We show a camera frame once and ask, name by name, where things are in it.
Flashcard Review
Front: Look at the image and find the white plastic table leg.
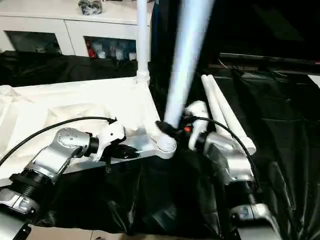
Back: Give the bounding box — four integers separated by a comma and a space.
135, 0, 154, 86
155, 0, 216, 154
205, 74, 258, 155
200, 74, 235, 137

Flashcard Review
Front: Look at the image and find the black mat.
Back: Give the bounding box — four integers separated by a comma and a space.
0, 49, 320, 238

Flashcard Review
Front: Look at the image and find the red packet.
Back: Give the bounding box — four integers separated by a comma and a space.
85, 40, 95, 59

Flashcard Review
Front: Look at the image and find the long black bar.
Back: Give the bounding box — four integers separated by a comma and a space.
218, 52, 320, 68

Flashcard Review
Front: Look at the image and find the black backdrop cloth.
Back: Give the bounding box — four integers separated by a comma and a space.
149, 0, 320, 74

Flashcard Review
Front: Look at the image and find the white glass-door cabinet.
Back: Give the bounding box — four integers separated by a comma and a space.
0, 0, 151, 61

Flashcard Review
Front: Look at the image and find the white flat board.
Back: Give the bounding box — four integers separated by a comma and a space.
308, 73, 320, 89

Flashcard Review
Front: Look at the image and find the black and white bag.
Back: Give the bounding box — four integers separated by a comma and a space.
77, 0, 104, 16

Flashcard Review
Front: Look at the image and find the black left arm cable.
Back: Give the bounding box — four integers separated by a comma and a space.
0, 116, 118, 166

